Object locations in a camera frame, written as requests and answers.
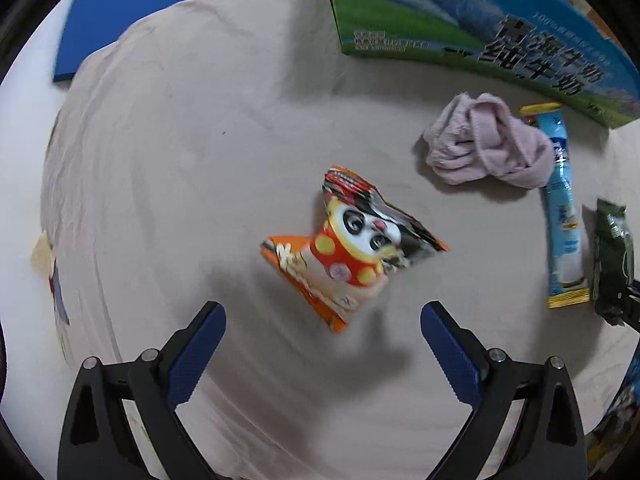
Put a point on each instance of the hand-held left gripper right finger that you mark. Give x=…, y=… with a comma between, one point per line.
x=452, y=355

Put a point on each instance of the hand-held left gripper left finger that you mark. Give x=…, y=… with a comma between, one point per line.
x=197, y=355

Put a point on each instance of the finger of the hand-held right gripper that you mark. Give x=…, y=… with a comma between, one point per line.
x=631, y=305

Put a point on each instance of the dark green snack packet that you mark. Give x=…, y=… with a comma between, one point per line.
x=611, y=260

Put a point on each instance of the orange panda snack packet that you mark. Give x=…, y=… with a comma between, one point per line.
x=350, y=245

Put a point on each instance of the blue green milk carton box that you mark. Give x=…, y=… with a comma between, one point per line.
x=480, y=35

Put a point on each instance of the colourful printed packet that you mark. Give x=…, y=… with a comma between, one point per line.
x=616, y=425

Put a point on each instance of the blue stick packet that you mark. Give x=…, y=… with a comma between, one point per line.
x=562, y=200

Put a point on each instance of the beige blanket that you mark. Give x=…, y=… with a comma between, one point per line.
x=310, y=240

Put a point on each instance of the yellow printed item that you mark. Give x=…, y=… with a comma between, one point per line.
x=47, y=280

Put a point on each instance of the pink towel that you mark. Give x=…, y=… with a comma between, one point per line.
x=487, y=142

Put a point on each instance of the blue foam board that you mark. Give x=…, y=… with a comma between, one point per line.
x=107, y=25

